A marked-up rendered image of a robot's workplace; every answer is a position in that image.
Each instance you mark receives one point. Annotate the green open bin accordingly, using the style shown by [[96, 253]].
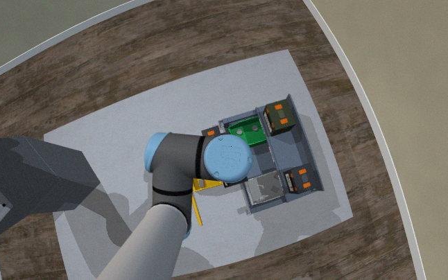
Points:
[[253, 138]]

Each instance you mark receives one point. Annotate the grey open bin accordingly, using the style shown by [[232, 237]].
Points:
[[259, 188]]

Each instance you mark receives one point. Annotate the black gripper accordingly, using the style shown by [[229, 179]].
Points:
[[232, 184]]

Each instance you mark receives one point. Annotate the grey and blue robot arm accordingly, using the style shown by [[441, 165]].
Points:
[[151, 251]]

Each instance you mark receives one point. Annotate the yellow bin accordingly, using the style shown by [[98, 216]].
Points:
[[208, 184]]

